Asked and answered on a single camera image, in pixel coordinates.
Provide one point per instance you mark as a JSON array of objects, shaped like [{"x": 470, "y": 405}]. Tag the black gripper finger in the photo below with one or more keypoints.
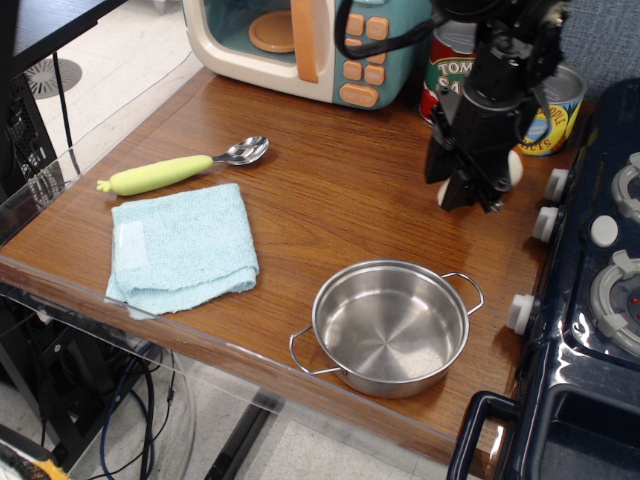
[
  {"x": 461, "y": 189},
  {"x": 442, "y": 161}
]

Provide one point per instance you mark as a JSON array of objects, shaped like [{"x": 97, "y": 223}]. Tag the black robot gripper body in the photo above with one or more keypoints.
[{"x": 498, "y": 100}]

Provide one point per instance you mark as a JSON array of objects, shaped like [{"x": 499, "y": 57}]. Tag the white toy mushroom brown cap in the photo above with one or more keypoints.
[{"x": 515, "y": 170}]

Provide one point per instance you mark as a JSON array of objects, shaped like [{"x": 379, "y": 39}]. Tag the tomato sauce toy can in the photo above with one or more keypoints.
[{"x": 451, "y": 57}]

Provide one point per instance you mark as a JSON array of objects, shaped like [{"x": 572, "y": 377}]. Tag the white stove knob middle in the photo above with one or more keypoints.
[{"x": 545, "y": 223}]

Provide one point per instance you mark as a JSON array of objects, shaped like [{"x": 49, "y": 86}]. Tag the white stove knob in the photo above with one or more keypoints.
[
  {"x": 545, "y": 223},
  {"x": 519, "y": 313},
  {"x": 556, "y": 184}
]

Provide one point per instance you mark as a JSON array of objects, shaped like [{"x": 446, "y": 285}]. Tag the pineapple slices toy can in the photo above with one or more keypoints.
[{"x": 564, "y": 94}]

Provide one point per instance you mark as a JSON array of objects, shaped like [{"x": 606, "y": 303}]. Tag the white stove knob upper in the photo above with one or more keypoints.
[{"x": 556, "y": 184}]

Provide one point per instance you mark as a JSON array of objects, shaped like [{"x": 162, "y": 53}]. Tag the white stove knob lower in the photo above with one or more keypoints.
[{"x": 519, "y": 313}]

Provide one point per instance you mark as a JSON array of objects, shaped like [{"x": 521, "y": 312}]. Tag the stainless steel pot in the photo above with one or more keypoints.
[{"x": 391, "y": 328}]

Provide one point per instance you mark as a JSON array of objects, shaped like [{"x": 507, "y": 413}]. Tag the teal cream toy microwave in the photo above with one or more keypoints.
[{"x": 288, "y": 46}]

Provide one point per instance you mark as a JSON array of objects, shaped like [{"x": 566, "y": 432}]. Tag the dark blue toy stove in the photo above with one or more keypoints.
[{"x": 575, "y": 414}]

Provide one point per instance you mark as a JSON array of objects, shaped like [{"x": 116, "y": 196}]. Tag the light blue folded cloth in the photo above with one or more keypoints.
[{"x": 176, "y": 252}]

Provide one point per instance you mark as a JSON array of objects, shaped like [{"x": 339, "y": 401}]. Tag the black computer case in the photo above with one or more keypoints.
[{"x": 30, "y": 159}]

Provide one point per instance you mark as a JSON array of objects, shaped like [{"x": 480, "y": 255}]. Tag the black desk at left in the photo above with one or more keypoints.
[{"x": 33, "y": 30}]

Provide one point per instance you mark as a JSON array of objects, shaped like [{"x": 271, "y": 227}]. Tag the yellow fuzzy object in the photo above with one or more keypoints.
[{"x": 28, "y": 461}]

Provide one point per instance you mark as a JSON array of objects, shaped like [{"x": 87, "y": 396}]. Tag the spoon with green handle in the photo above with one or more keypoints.
[{"x": 165, "y": 173}]

